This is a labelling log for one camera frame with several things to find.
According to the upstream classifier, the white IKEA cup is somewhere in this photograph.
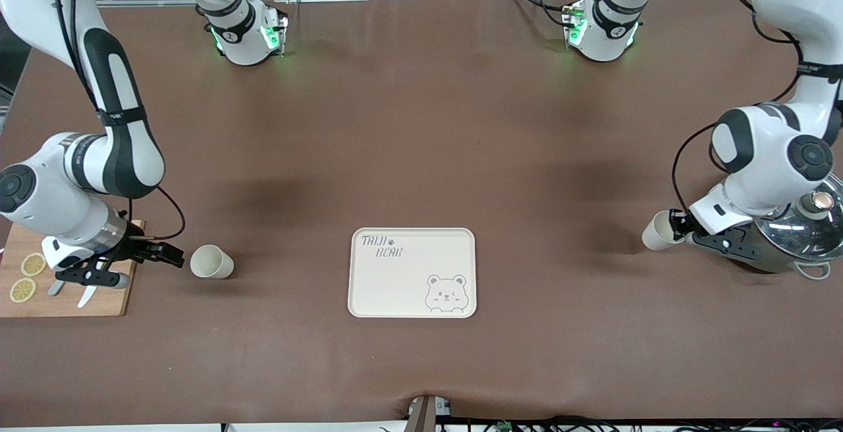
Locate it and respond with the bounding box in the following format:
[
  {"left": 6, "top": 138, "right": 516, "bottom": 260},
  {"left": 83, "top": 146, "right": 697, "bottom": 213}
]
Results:
[
  {"left": 190, "top": 244, "right": 235, "bottom": 280},
  {"left": 642, "top": 210, "right": 686, "bottom": 252}
]

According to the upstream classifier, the cream bear print tray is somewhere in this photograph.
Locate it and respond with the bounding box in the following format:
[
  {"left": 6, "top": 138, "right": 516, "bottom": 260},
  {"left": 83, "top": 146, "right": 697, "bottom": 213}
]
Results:
[{"left": 347, "top": 227, "right": 477, "bottom": 319}]

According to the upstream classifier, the bamboo cutting board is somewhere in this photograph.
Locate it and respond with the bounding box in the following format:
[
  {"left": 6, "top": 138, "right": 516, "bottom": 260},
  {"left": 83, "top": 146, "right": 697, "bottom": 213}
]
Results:
[{"left": 0, "top": 220, "right": 146, "bottom": 318}]

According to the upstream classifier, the grey-green electric cooking pot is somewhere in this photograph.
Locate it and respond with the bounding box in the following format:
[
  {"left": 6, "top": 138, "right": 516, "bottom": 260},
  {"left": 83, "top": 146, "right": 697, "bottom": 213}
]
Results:
[{"left": 741, "top": 172, "right": 843, "bottom": 281}]

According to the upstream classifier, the glass pot lid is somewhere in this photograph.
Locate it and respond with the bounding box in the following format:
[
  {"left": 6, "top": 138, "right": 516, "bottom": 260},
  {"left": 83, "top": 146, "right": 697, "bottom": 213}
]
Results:
[{"left": 754, "top": 174, "right": 843, "bottom": 263}]

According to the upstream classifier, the brown table mat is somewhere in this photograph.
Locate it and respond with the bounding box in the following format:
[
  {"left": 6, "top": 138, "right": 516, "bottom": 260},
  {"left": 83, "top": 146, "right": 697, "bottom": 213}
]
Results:
[{"left": 0, "top": 0, "right": 843, "bottom": 427}]

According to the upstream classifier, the grey table edge clamp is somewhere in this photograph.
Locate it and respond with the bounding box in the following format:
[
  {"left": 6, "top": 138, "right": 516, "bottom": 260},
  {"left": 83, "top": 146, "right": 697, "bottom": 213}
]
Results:
[{"left": 407, "top": 394, "right": 452, "bottom": 432}]

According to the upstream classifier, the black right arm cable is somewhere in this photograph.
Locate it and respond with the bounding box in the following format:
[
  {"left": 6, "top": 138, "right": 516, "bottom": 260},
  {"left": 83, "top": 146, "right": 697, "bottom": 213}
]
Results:
[{"left": 51, "top": 0, "right": 187, "bottom": 243}]

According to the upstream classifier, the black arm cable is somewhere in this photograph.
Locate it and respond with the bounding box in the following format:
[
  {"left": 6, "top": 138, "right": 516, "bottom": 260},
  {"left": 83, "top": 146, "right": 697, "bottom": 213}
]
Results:
[
  {"left": 51, "top": 0, "right": 187, "bottom": 243},
  {"left": 671, "top": 0, "right": 843, "bottom": 215}
]

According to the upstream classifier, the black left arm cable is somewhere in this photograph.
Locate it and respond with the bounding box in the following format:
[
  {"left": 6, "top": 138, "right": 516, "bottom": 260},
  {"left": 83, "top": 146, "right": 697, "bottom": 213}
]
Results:
[{"left": 671, "top": 0, "right": 843, "bottom": 215}]

